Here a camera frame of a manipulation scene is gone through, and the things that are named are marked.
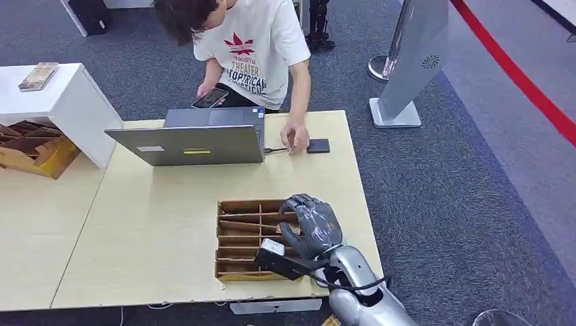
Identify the wooden card box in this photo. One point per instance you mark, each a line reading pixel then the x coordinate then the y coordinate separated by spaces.
pixel 238 225

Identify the chrome stanchion post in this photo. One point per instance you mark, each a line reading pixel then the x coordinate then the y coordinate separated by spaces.
pixel 378 67

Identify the round clear dome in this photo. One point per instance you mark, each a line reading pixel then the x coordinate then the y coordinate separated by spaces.
pixel 501 318

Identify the black smartphone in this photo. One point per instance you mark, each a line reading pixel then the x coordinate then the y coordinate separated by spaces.
pixel 210 98

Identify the yellow cardboard piece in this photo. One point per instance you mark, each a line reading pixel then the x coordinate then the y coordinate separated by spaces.
pixel 331 321

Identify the stack of cards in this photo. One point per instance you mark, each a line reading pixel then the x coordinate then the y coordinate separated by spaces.
pixel 38 76

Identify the person's left hand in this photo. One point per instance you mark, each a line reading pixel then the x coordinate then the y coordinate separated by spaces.
pixel 297 135

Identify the grey standing panel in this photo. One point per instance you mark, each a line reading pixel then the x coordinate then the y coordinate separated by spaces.
pixel 414 58

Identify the white side cabinet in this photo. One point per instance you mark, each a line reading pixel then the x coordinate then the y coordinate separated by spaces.
pixel 67 103

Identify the black camera bracket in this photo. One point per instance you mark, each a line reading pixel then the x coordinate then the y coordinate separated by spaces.
pixel 283 266

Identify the brown cardboard box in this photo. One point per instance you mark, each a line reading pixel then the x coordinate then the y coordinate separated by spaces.
pixel 40 150

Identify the person's right hand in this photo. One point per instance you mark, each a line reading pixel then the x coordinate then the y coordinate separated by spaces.
pixel 204 90

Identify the black robot legs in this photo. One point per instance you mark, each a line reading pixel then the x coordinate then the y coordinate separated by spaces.
pixel 319 27

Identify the grey laptop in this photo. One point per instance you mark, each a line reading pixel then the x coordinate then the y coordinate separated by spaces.
pixel 198 146

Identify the pale card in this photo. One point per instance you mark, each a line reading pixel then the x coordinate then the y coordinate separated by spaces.
pixel 293 229

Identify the small black drive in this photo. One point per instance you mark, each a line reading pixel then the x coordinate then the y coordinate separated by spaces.
pixel 318 146

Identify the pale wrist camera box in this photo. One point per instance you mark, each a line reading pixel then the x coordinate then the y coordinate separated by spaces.
pixel 272 247

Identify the black case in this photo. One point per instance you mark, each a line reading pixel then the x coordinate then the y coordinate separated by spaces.
pixel 92 15

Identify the person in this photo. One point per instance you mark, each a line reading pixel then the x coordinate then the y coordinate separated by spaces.
pixel 256 49

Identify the red tape strip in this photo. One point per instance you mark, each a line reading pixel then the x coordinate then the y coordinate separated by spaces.
pixel 517 76

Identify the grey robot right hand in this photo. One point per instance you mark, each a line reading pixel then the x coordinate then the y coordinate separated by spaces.
pixel 317 229

